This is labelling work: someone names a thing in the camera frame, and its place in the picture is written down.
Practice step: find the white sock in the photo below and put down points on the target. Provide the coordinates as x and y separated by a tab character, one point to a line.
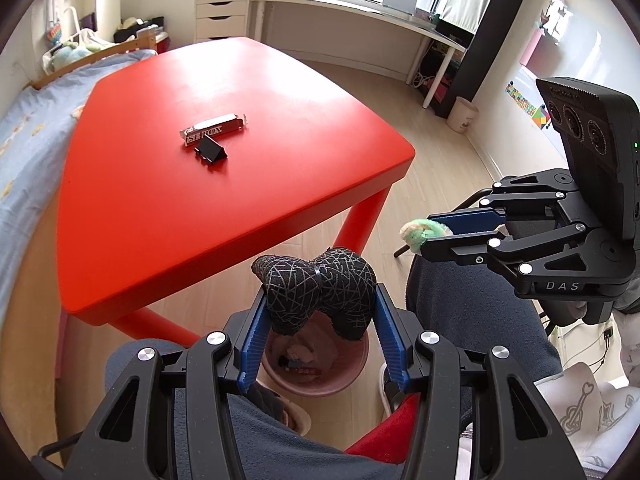
312	342

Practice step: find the person's right shoe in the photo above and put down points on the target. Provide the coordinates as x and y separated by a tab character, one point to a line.
387	402

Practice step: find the white printed cloth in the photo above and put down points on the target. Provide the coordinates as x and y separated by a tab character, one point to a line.
575	410

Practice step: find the white desk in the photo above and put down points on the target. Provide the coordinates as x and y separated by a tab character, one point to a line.
350	15

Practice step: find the black patterned sock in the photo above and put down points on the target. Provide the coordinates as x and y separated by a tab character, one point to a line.
340	285

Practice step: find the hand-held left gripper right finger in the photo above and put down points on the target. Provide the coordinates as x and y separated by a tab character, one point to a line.
392	347

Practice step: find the green plush toy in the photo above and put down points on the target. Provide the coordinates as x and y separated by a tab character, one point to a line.
70	56

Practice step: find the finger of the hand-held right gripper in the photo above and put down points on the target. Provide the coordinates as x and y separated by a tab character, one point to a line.
475	221
460	249

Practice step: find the pink plastic bin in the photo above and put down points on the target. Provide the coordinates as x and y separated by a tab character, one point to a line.
320	385

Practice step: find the person's right leg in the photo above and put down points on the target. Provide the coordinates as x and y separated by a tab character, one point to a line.
475	310

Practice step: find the person's left leg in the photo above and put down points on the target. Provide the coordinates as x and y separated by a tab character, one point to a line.
280	452

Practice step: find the white flat box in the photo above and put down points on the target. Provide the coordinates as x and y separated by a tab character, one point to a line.
400	0

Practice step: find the red table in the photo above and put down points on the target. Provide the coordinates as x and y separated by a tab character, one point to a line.
200	210

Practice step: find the red stool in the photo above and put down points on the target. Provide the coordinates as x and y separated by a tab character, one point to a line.
385	435

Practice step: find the beige waste basket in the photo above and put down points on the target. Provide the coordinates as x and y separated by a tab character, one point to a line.
461	116

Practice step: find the bed with blue sheet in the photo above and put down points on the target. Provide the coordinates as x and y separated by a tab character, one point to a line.
30	160

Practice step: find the rainbow crochet bag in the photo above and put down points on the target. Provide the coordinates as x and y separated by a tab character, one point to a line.
53	34

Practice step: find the person's left shoe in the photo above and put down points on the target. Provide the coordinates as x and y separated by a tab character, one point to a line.
297	417

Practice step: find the long red paper box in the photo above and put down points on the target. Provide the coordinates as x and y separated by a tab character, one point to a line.
302	371

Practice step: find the person's leg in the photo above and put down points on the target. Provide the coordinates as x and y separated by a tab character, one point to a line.
280	452
475	310

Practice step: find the brown printed carton box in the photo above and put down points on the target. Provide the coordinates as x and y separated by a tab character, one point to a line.
210	130

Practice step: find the person's shoe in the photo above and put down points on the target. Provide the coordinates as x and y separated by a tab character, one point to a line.
297	417
387	402

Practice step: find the green white sock ball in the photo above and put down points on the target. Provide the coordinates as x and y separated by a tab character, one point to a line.
415	232

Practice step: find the colourful wall chart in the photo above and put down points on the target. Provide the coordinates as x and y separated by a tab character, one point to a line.
525	104

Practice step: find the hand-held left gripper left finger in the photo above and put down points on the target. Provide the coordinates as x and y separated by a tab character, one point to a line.
250	347

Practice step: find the black binder clip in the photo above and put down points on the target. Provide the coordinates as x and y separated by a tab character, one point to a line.
210	150

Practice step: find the white drawer unit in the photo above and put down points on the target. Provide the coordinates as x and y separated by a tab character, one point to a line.
222	12

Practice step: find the wooden bed frame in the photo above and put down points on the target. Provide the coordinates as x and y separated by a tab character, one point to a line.
100	52

